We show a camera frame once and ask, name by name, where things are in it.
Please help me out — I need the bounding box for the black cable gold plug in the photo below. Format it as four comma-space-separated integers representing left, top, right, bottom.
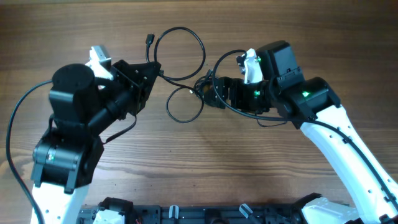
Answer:
145, 26, 206, 124

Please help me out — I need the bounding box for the black usb cable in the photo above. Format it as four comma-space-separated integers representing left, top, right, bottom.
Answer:
193, 68, 218, 100

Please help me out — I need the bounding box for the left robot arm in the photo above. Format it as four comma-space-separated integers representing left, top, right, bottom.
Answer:
31, 60, 161, 223

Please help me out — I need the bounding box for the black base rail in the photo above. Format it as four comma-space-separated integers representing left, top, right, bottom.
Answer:
77, 203, 352, 224

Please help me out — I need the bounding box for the right camera cable black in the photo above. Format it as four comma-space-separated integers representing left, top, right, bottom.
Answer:
212, 50, 397, 211

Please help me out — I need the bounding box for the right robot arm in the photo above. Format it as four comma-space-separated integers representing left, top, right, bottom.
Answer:
206, 40, 397, 223

